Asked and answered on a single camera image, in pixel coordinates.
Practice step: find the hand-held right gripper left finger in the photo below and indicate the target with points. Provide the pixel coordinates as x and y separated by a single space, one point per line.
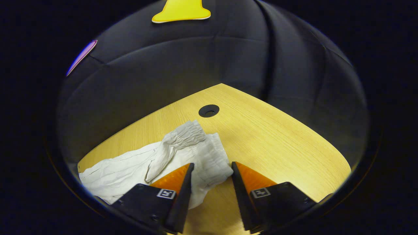
183 202

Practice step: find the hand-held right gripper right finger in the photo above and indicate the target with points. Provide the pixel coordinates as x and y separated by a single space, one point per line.
243 202

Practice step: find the white jeans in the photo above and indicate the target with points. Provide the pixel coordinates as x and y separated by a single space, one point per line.
130 169

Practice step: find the black backdrop cloth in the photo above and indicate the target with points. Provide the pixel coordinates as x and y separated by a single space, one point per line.
196 65

